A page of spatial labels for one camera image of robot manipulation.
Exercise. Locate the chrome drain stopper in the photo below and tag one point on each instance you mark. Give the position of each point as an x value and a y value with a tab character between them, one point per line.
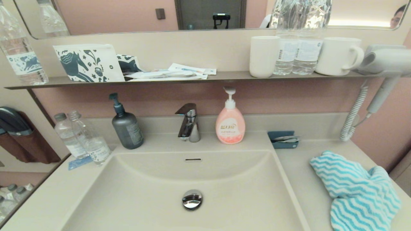
192	199

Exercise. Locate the white toiletry packet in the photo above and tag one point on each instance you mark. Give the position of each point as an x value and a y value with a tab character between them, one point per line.
160	75
189	68

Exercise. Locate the blue soap tray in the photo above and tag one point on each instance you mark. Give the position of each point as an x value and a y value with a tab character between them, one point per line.
282	145

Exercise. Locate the wall mirror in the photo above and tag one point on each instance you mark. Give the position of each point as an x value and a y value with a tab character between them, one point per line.
112	16

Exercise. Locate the white mug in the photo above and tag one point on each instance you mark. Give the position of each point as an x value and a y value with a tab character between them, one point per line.
335	57

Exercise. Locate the clear patterned label water bottle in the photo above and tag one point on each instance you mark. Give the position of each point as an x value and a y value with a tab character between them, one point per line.
93	144

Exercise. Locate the brown hanging bag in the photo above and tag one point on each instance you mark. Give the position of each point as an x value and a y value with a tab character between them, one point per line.
32	147

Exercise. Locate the white tumbler cup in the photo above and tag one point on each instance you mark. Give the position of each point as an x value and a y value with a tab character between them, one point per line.
263	57

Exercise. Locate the small blue print pouch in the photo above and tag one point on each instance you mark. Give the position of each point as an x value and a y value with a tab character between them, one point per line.
129	63

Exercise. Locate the horse label water bottle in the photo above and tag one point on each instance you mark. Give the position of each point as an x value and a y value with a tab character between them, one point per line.
21	61

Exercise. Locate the large horse print pouch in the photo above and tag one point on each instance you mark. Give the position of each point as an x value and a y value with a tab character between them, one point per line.
86	63

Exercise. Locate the dark blue item in bag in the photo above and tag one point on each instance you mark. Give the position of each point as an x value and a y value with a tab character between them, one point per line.
13	122

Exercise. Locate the clear plain label water bottle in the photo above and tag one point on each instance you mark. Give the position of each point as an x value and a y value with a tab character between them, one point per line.
67	138

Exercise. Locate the chrome faucet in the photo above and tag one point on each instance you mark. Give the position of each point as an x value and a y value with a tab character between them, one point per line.
191	128

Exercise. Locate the beige sink basin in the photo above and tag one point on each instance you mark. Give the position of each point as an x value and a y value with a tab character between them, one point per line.
144	192

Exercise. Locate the tall clear water bottle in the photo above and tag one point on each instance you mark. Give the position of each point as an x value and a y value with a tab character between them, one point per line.
307	54
284	54

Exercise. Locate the dark grey pump bottle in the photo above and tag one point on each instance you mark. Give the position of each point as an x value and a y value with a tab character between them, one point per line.
127	131

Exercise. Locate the blue card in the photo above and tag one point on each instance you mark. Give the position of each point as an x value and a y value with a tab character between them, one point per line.
78	163

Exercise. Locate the grey wall shelf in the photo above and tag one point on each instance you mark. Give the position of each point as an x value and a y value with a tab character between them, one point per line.
224	76

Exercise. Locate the pink soap pump bottle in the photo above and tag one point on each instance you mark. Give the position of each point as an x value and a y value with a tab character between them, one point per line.
230	128

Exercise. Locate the white hair dryer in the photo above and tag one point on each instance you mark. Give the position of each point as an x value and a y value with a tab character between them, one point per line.
388	62

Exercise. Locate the teal white striped cloth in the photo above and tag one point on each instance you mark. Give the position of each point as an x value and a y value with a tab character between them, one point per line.
353	192

